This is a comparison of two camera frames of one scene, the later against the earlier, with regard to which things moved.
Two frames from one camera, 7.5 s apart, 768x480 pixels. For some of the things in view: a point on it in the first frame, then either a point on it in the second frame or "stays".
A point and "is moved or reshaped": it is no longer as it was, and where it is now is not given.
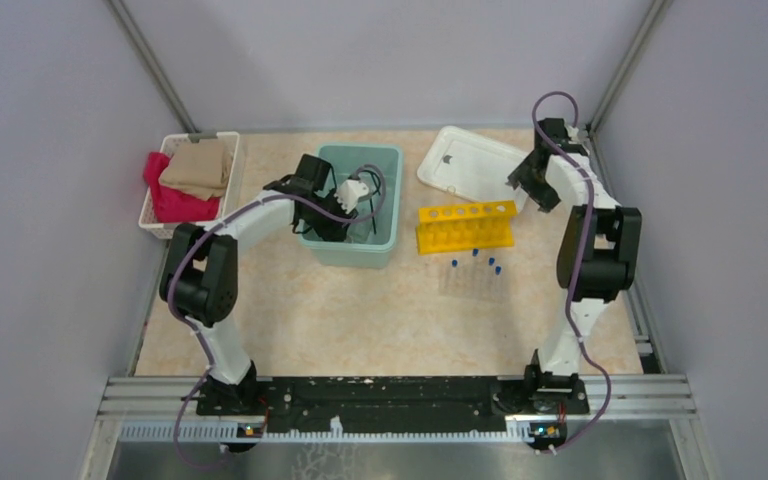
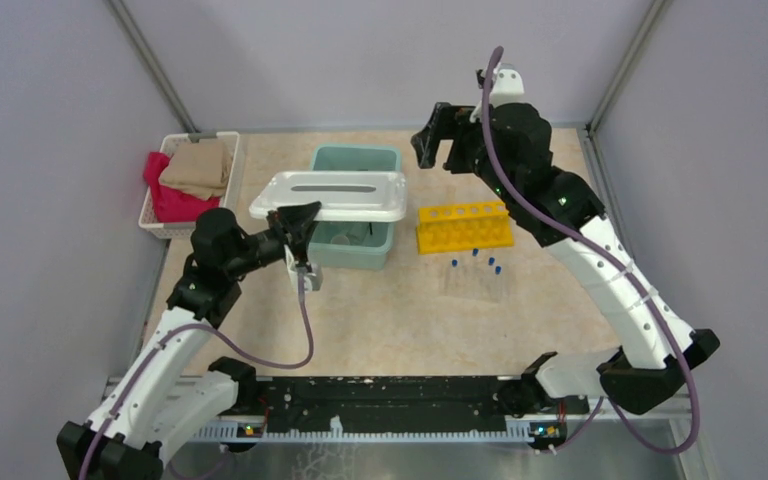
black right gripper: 546,199 → 426,142
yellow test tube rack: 462,227 stays
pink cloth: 171,204 stays
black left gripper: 335,231 → 299,218
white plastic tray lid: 473,166 is moved or reshaped
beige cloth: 199,168 stays
